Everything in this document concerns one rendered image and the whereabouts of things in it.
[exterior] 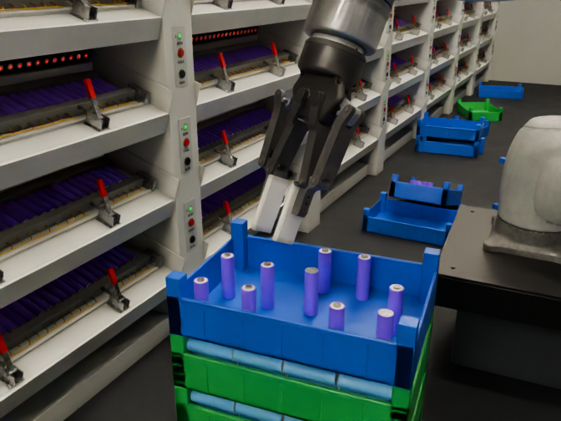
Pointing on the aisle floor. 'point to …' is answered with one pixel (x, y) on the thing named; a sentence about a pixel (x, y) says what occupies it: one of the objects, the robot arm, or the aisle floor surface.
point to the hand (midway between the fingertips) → (280, 210)
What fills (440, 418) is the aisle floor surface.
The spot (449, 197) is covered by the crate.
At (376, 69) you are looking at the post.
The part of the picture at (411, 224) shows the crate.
